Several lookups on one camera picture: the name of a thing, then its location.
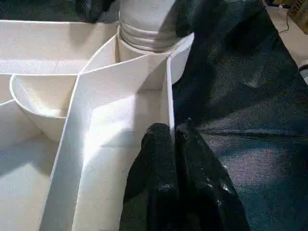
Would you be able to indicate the white plastic table leg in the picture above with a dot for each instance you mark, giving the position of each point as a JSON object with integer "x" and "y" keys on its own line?
{"x": 144, "y": 21}

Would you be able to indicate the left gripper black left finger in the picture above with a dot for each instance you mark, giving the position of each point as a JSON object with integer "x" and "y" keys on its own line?
{"x": 154, "y": 180}

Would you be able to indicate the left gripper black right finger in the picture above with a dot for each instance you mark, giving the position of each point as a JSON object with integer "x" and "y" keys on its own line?
{"x": 204, "y": 190}

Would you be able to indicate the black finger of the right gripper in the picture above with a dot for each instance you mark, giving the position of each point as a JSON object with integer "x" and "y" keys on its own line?
{"x": 187, "y": 19}
{"x": 92, "y": 9}

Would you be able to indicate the white plastic table top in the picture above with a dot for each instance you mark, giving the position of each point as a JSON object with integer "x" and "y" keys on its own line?
{"x": 108, "y": 101}

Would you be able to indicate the brown printed cardboard box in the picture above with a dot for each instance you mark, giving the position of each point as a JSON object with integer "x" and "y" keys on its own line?
{"x": 297, "y": 10}

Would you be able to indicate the black cloth mat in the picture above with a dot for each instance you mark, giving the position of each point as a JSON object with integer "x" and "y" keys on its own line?
{"x": 240, "y": 108}

